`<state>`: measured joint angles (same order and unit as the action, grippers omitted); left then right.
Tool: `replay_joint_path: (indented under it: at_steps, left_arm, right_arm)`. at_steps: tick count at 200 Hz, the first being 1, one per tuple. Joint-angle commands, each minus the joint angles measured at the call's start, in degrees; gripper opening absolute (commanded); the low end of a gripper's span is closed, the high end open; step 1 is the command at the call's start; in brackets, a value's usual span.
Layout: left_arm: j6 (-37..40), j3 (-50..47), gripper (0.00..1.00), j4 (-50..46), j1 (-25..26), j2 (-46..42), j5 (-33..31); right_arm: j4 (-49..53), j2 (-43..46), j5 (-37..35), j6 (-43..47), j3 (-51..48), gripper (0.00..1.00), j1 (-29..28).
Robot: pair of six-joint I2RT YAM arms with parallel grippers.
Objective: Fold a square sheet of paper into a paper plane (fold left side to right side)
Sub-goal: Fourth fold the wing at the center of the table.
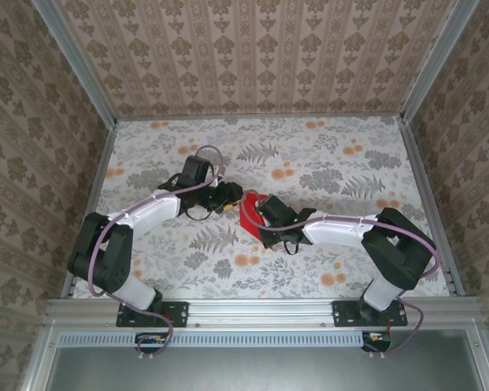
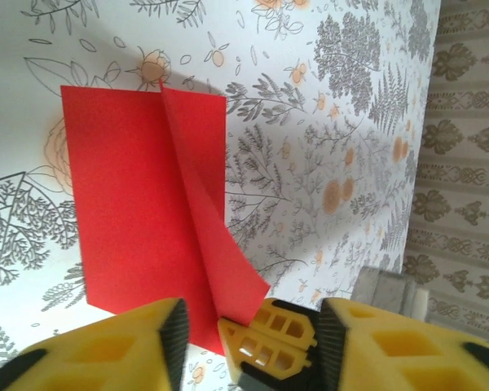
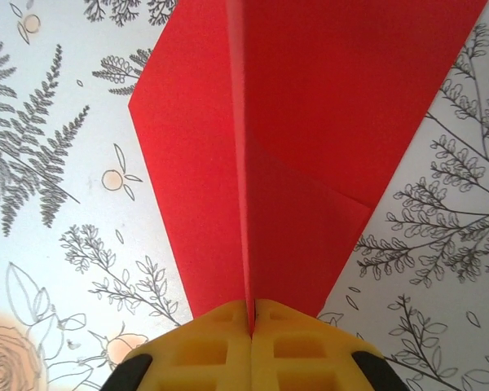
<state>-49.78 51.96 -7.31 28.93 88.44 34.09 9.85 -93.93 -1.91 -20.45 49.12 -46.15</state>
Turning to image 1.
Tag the aluminium panel frame bar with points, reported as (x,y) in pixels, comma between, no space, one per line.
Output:
(36,358)
(485,370)

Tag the grey metal panel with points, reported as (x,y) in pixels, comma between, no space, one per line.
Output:
(261,370)

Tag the thin aluminium table rail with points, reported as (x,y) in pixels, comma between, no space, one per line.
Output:
(261,118)

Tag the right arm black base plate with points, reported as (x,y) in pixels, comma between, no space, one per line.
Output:
(344,315)

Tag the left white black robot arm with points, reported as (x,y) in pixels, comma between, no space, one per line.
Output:
(155,212)

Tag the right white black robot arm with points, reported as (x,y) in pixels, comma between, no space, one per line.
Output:
(334,230)

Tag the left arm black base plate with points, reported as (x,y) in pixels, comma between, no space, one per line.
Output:
(177,315)

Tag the long aluminium mounting rail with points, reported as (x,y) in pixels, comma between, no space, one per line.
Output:
(261,311)

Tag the aluminium frame post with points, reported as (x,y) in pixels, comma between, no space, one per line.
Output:
(80,65)
(434,65)

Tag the aluminium table side rail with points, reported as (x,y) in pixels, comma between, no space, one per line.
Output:
(91,203)
(432,203)

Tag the red paper sheet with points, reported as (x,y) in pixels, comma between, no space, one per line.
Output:
(250,220)

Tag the floral patterned table cover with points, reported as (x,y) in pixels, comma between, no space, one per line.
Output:
(269,281)

